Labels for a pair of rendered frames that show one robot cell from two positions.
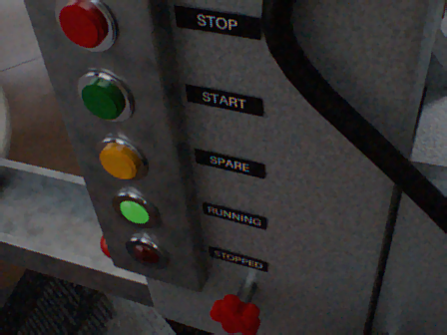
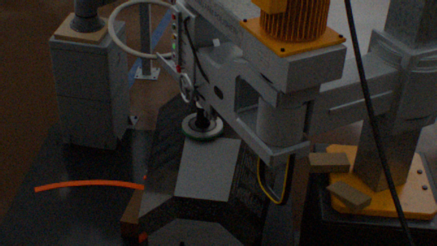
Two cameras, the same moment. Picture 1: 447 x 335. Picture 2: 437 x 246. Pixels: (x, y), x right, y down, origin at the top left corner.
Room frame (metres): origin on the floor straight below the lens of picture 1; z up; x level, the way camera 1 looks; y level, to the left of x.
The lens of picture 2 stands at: (-1.66, -1.53, 2.66)
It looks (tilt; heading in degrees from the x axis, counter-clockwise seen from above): 35 degrees down; 34
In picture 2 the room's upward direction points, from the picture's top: 3 degrees clockwise
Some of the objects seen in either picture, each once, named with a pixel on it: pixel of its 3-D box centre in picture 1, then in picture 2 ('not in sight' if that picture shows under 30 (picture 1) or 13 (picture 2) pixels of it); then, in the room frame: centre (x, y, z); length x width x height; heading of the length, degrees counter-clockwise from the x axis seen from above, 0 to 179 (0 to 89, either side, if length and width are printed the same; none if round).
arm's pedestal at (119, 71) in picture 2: not in sight; (93, 83); (0.77, 1.22, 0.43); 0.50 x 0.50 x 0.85; 25
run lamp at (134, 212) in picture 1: (136, 209); not in sight; (0.28, 0.06, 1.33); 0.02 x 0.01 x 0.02; 64
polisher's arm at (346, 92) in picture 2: not in sight; (370, 84); (0.48, -0.85, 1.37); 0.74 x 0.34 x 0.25; 154
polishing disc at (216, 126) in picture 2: not in sight; (202, 124); (0.36, -0.05, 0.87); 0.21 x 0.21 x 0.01
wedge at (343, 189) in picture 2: not in sight; (348, 192); (0.43, -0.87, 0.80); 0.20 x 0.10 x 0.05; 71
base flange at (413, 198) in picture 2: not in sight; (378, 179); (0.66, -0.93, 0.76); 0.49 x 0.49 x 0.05; 32
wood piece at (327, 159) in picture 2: not in sight; (328, 162); (0.57, -0.69, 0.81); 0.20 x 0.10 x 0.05; 130
